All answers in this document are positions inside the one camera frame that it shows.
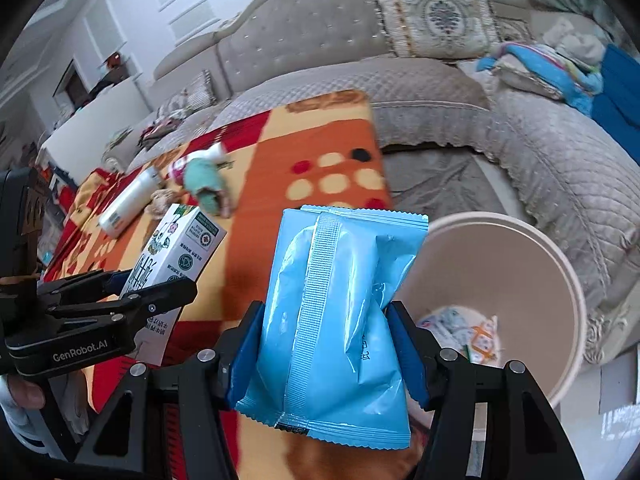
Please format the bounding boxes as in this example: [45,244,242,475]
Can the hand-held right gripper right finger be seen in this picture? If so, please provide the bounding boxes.
[385,301,586,480]

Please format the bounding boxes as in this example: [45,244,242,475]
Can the beige round bin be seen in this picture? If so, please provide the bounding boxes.
[410,212,586,408]

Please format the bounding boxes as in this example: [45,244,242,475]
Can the dark blue cloth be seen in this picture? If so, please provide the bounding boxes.
[590,45,640,166]

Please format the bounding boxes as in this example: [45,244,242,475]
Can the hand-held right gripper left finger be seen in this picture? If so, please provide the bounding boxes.
[75,301,266,480]

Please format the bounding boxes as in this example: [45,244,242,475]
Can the grey quilted sofa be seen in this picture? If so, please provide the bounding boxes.
[102,0,640,376]

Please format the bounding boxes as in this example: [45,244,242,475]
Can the blue striped cloth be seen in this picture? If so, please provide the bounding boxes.
[475,42,606,116]

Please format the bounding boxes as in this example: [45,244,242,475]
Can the crumpled brown paper ball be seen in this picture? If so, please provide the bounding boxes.
[151,187,173,216]

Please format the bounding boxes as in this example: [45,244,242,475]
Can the pile of clothes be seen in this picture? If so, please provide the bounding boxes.
[140,115,186,148]

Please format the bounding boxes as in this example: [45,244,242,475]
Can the green plush toy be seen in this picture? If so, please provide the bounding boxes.
[182,156,228,216]

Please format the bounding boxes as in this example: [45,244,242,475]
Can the white printed wrapper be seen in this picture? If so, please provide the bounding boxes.
[417,307,501,366]

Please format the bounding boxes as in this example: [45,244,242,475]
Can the light blue snack packet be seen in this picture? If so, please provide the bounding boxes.
[235,205,430,448]

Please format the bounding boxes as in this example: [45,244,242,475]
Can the person's left hand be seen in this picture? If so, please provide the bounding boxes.
[0,374,47,411]

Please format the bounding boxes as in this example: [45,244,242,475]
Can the white thermos bottle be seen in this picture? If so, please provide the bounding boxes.
[98,166,162,237]

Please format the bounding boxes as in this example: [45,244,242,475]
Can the white green milk carton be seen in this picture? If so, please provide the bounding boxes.
[118,203,228,367]

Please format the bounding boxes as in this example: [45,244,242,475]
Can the beige crumpled cloth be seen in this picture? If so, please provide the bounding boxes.
[542,20,606,66]

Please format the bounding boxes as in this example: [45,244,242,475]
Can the small patterned beige cushion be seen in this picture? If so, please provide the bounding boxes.
[157,70,218,126]

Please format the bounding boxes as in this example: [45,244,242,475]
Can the large patterned beige cushion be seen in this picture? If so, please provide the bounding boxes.
[372,0,501,58]

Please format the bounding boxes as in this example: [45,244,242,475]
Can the beige cushion with fringe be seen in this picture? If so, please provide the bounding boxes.
[500,62,566,98]

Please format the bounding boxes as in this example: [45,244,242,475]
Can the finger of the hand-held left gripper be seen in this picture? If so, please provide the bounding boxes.
[37,269,132,307]
[45,277,197,332]

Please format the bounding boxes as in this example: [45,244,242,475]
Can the white cabinet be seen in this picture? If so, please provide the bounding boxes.
[40,77,151,181]

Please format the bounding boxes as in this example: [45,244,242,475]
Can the orange red printed blanket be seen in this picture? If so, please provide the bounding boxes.
[37,89,426,480]

